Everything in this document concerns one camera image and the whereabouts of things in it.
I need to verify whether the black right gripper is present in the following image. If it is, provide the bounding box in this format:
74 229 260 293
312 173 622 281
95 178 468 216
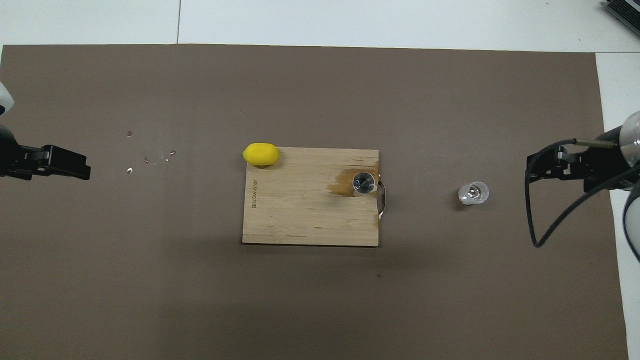
526 127 631 193

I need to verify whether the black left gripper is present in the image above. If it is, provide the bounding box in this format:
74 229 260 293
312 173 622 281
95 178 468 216
0 126 92 181

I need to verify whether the small clear glass cup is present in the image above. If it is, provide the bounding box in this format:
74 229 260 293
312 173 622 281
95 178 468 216
458 181 490 206

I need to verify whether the steel double jigger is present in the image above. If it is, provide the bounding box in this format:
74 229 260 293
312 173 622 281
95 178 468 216
352 171 377 197

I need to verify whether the grey ribbed device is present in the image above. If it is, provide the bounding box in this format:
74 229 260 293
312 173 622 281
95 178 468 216
601 0 640 37

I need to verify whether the yellow lemon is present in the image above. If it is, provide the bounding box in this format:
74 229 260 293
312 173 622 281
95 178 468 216
242 142 280 167

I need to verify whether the wooden cutting board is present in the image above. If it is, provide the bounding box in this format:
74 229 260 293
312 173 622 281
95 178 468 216
242 147 387 247

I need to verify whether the brown table mat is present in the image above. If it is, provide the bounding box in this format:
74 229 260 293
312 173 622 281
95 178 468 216
0 44 630 360

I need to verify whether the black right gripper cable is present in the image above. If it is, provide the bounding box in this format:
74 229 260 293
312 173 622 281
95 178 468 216
524 138 640 249

